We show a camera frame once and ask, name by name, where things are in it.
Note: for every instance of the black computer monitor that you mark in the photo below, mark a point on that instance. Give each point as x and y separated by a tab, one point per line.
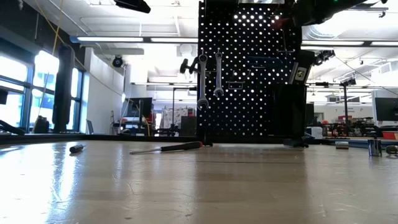
387	109

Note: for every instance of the red bin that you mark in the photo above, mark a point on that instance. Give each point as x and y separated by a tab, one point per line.
390	135

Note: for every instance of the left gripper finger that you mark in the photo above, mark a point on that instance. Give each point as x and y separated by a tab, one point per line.
133	4

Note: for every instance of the black pole stand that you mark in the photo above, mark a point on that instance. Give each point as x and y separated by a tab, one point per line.
345	102

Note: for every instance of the chrome combination wrench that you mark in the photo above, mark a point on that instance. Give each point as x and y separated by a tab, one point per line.
202	81
218	74

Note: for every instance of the black perforated pegboard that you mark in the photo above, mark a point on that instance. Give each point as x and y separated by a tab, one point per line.
242	124

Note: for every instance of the dark office chair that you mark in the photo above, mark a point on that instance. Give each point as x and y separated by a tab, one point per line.
90	127

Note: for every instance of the dark workstation monitor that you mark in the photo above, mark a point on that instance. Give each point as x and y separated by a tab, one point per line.
140	107

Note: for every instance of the black aluminium table frame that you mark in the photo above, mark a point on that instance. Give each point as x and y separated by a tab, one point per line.
93	138

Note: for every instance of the small white device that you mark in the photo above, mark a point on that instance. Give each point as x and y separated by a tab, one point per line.
315	132

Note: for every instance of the ceiling light strip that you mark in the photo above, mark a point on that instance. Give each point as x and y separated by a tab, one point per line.
332	43
109	39

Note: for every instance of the black bag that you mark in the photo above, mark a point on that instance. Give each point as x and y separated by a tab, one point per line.
41	126

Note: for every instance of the black pegboard foot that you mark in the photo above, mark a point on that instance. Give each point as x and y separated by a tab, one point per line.
295	143
206	143

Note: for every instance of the round black ceiling camera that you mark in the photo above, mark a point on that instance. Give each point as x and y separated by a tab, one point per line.
117	61

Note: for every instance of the black pegboard shelf bin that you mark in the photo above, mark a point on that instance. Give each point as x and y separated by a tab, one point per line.
220	3

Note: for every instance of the black room column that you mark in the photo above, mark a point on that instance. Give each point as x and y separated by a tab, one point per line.
63	93

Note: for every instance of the long double-prong metal hook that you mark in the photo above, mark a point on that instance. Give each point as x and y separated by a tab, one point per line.
236	83
210	71

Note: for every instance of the black pegboard stand box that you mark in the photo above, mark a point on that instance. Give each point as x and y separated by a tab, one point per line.
286	115

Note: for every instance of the chrome socket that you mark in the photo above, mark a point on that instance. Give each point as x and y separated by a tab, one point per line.
342	145
391	150
374	147

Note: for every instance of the short double-prong metal hook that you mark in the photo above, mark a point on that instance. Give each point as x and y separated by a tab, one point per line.
285	51

